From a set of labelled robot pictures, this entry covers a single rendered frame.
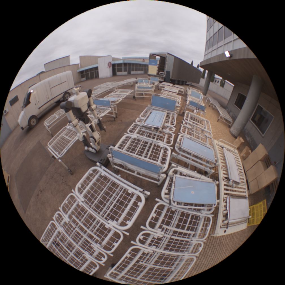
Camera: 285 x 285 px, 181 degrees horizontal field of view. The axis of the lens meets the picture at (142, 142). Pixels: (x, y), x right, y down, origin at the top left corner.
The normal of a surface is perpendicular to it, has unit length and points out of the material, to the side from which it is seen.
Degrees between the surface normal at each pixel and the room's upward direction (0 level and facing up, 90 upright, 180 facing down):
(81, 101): 90
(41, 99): 88
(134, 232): 0
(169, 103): 90
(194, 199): 5
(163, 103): 90
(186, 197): 5
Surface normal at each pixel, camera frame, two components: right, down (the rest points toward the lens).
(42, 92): 0.97, 0.18
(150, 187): 0.06, -0.69
